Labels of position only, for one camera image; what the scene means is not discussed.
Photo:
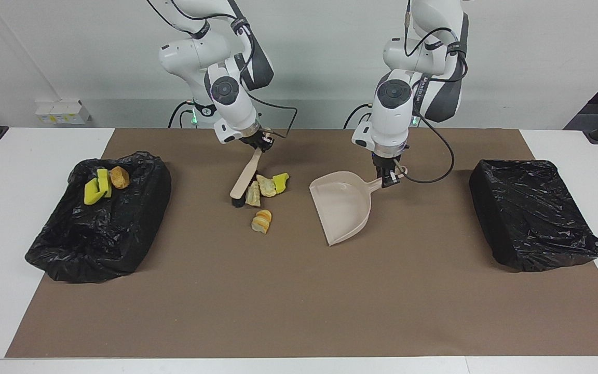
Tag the beige hand brush black bristles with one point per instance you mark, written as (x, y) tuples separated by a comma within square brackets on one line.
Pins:
[(244, 179)]

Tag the large pale bread chunk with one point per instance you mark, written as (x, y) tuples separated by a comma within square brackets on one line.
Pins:
[(252, 195)]

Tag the black bag lined trash bin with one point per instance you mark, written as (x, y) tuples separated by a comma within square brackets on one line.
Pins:
[(532, 213), (102, 234)]

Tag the plain yellow sponge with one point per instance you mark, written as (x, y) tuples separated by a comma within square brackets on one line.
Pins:
[(92, 195)]

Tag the small yellow sponge scrap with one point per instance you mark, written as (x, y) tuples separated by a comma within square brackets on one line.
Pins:
[(281, 182)]

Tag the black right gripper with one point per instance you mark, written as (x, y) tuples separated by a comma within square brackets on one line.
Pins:
[(254, 138)]

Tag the striped orange bread piece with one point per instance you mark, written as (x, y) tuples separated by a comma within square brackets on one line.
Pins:
[(261, 222)]

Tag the white wall socket box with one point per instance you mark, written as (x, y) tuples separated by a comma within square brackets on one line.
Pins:
[(63, 113)]

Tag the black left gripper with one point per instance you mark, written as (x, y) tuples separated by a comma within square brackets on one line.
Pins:
[(386, 162)]

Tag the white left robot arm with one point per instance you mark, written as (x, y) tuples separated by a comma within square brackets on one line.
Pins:
[(392, 104)]

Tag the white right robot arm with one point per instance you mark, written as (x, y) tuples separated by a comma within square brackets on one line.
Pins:
[(226, 93)]

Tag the yellow sponge with green side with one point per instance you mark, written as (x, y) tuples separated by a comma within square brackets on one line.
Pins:
[(104, 179)]

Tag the brown table mat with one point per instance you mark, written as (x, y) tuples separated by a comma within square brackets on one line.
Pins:
[(299, 311)]

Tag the brown bread roll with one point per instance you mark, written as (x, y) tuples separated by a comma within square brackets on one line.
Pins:
[(119, 177)]

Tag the beige plastic dustpan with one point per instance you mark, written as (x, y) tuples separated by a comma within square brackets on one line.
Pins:
[(343, 208)]

